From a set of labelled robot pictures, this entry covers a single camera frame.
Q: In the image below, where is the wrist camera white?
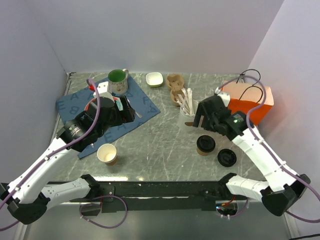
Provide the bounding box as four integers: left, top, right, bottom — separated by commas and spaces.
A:
97, 81, 113, 100
214, 89, 231, 107

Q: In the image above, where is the cardboard cup carrier tray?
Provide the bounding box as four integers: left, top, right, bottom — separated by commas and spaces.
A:
165, 73, 186, 106

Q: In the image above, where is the brown paper cup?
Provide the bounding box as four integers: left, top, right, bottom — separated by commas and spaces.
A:
97, 143, 118, 166
196, 147, 215, 156

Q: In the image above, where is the orange paper bag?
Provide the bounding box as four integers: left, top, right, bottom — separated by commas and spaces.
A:
221, 81, 274, 125

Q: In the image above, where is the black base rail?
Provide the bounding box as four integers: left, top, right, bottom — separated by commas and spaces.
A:
49, 181, 251, 213

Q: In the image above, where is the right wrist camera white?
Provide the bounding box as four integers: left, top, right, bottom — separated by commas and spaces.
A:
214, 89, 231, 107

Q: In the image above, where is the metal spoon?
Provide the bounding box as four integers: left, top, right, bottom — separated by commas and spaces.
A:
127, 99, 142, 118

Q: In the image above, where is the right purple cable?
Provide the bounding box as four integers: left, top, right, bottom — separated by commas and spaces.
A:
216, 76, 320, 223

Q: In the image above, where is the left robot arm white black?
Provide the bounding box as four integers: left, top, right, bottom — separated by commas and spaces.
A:
0, 95, 135, 225

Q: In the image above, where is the black coffee cup lid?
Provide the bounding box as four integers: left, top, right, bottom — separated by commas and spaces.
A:
196, 135, 216, 150

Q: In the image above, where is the red blue floral plate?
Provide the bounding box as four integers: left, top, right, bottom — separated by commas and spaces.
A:
84, 96, 119, 111

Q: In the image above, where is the small white green bowl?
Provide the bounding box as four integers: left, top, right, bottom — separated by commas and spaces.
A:
145, 72, 164, 88

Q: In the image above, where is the wrapped white stirrers bundle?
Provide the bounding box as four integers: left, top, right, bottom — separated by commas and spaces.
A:
177, 88, 195, 116

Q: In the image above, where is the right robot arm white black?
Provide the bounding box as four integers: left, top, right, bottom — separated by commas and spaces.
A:
193, 94, 311, 216

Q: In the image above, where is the green inside ceramic mug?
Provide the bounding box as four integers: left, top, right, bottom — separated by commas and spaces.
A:
108, 68, 129, 95

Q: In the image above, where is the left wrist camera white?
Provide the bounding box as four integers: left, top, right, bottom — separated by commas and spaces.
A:
97, 81, 113, 100

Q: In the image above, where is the blue letter placemat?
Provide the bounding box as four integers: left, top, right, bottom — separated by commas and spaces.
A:
55, 76, 161, 159

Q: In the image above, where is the white cup holding stirrers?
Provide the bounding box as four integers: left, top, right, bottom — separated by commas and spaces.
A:
177, 107, 196, 132

